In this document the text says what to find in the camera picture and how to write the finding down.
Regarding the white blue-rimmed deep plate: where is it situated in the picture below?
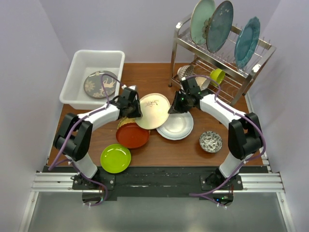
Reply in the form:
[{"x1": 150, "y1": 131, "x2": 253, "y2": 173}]
[{"x1": 156, "y1": 112, "x2": 194, "y2": 141}]

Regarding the blue-grey speckled plate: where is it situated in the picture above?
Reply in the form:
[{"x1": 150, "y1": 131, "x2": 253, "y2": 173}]
[{"x1": 206, "y1": 0, "x2": 234, "y2": 53}]

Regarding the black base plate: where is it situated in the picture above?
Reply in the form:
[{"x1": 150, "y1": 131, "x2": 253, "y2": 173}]
[{"x1": 42, "y1": 165, "x2": 244, "y2": 201}]

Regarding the red round plate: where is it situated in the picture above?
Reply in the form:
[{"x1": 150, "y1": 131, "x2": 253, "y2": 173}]
[{"x1": 116, "y1": 123, "x2": 150, "y2": 149}]

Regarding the aluminium rail frame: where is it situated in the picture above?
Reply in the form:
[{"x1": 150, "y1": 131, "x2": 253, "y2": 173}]
[{"x1": 18, "y1": 91, "x2": 296, "y2": 232}]

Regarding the black white patterned bowl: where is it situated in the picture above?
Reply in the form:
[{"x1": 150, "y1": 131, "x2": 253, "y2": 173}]
[{"x1": 199, "y1": 131, "x2": 223, "y2": 153}]

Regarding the patterned bowl in rack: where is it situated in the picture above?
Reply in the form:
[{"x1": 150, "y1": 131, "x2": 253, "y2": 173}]
[{"x1": 177, "y1": 65, "x2": 194, "y2": 81}]

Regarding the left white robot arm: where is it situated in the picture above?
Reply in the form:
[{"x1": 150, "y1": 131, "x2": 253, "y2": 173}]
[{"x1": 49, "y1": 86, "x2": 142, "y2": 189}]

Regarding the mint green plate in rack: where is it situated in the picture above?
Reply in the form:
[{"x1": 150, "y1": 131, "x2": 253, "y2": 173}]
[{"x1": 190, "y1": 0, "x2": 216, "y2": 45}]

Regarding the lime green bowl in rack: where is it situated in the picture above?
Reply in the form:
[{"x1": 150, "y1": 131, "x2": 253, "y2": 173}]
[{"x1": 210, "y1": 69, "x2": 225, "y2": 87}]

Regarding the white plastic bin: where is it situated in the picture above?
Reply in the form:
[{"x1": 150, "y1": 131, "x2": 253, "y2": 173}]
[{"x1": 59, "y1": 50, "x2": 125, "y2": 110}]

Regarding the lime green plate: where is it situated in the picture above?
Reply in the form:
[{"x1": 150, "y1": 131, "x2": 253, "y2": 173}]
[{"x1": 100, "y1": 144, "x2": 131, "y2": 174}]

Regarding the woven bamboo plate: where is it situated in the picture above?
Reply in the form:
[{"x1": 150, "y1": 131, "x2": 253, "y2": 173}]
[{"x1": 116, "y1": 117, "x2": 150, "y2": 136}]

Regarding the cream bowl in rack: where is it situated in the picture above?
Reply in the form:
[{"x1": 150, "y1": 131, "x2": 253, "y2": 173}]
[{"x1": 195, "y1": 76, "x2": 211, "y2": 91}]

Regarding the metal dish rack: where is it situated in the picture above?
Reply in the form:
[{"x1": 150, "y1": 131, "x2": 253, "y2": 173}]
[{"x1": 168, "y1": 15, "x2": 276, "y2": 106}]

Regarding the cream leaf pattern plate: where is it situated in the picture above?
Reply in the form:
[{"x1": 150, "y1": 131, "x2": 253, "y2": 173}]
[{"x1": 135, "y1": 93, "x2": 170, "y2": 130}]

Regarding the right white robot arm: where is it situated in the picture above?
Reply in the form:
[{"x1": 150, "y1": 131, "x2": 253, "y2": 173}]
[{"x1": 169, "y1": 75, "x2": 266, "y2": 190}]

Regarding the teal scalloped plate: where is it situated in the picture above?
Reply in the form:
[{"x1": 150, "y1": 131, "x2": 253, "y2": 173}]
[{"x1": 234, "y1": 16, "x2": 260, "y2": 69}]

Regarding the grey reindeer plate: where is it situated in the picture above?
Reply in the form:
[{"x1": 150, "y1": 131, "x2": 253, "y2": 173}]
[{"x1": 84, "y1": 71, "x2": 117, "y2": 99}]

